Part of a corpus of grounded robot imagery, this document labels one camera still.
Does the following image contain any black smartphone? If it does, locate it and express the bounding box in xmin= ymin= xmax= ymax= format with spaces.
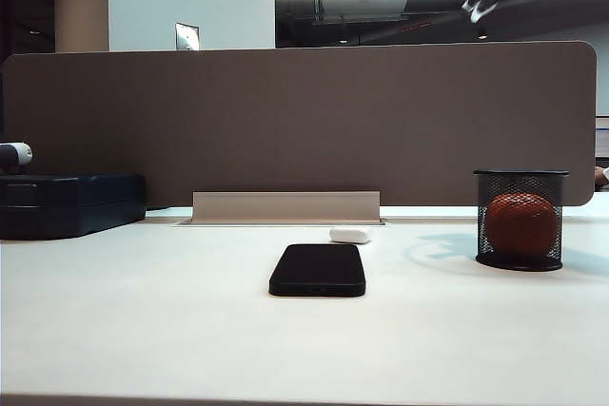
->
xmin=268 ymin=242 xmax=367 ymax=298

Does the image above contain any black mesh pen holder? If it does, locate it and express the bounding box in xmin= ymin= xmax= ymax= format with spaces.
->
xmin=473 ymin=168 xmax=570 ymax=272

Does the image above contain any orange ball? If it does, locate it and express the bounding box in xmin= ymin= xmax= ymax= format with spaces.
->
xmin=485 ymin=191 xmax=559 ymax=259

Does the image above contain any white and dark cylinder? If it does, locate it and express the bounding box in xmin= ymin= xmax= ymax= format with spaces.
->
xmin=0 ymin=141 xmax=33 ymax=173

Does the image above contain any dark blue plastic case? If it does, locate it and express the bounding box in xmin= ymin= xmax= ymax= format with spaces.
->
xmin=0 ymin=172 xmax=147 ymax=241

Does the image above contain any white wireless earbud case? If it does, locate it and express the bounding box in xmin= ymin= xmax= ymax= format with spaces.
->
xmin=328 ymin=226 xmax=371 ymax=245

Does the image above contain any small framed wall sign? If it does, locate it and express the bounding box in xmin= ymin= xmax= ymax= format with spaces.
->
xmin=174 ymin=22 xmax=201 ymax=51

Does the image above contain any brown desk partition panel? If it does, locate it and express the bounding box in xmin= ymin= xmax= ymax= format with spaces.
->
xmin=1 ymin=40 xmax=598 ymax=208

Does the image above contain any beige cable tray flap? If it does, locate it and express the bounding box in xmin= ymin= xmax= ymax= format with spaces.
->
xmin=192 ymin=190 xmax=382 ymax=225

